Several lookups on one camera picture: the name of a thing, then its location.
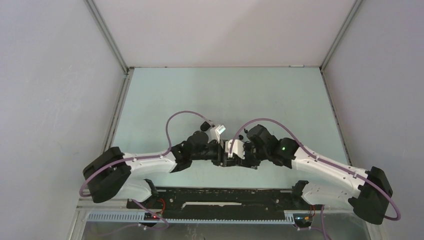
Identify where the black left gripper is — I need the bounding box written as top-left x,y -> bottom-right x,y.
191,139 -> 237,167

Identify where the aluminium frame rail left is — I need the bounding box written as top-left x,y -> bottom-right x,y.
84,0 -> 134,152

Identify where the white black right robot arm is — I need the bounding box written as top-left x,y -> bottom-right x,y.
222,124 -> 393,225

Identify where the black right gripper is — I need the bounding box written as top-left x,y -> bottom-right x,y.
236,142 -> 269,170

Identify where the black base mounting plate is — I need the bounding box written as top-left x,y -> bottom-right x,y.
141,187 -> 321,221

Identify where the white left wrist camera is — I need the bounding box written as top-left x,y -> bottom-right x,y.
209,124 -> 226,143

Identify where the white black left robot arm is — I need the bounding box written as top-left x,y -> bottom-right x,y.
81,131 -> 229,208

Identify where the aluminium frame rail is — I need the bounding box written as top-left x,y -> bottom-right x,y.
319,0 -> 365,166
84,0 -> 134,152

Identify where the black closed earbud case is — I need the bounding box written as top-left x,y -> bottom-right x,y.
200,121 -> 212,132

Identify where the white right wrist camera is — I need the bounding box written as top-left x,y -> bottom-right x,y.
227,139 -> 245,160

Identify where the aluminium frame rail right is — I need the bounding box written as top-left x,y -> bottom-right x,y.
319,0 -> 365,166

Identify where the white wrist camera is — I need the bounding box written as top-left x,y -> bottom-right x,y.
227,139 -> 245,160
209,124 -> 226,143

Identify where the grey slotted cable duct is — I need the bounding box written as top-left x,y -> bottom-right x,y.
86,211 -> 296,225

